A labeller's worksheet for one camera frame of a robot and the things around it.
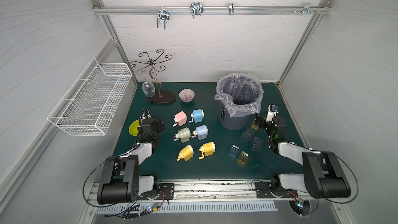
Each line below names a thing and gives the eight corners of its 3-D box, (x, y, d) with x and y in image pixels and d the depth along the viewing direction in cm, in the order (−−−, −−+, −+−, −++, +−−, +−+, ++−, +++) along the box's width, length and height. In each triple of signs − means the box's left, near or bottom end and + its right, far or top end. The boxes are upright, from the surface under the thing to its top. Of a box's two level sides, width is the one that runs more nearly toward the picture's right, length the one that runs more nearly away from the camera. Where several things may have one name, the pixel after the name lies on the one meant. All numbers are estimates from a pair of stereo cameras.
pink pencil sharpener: (175, 127, 99) (173, 120, 93) (176, 118, 104) (174, 111, 97) (186, 127, 99) (185, 120, 93) (187, 118, 104) (186, 111, 97)
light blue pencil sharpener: (191, 123, 101) (190, 116, 94) (191, 116, 104) (190, 109, 98) (203, 123, 101) (203, 116, 94) (203, 116, 104) (203, 109, 98)
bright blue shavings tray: (227, 154, 87) (228, 153, 86) (232, 145, 91) (232, 143, 89) (236, 159, 86) (236, 158, 84) (240, 149, 89) (241, 148, 88)
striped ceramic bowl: (179, 105, 113) (177, 97, 106) (180, 96, 119) (179, 88, 112) (194, 105, 113) (194, 97, 106) (194, 96, 119) (194, 88, 112)
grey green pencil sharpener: (175, 142, 91) (174, 137, 85) (177, 133, 94) (175, 127, 89) (190, 142, 91) (189, 137, 85) (191, 133, 94) (190, 127, 89)
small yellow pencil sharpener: (180, 166, 82) (179, 161, 77) (176, 159, 85) (174, 154, 79) (195, 155, 86) (194, 150, 81) (190, 148, 89) (189, 143, 83)
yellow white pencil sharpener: (200, 160, 84) (199, 155, 79) (196, 153, 87) (196, 147, 81) (215, 152, 87) (216, 147, 81) (211, 145, 90) (212, 140, 84)
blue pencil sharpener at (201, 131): (192, 140, 93) (191, 133, 86) (192, 131, 96) (191, 125, 90) (207, 140, 93) (208, 133, 86) (207, 131, 96) (207, 125, 90)
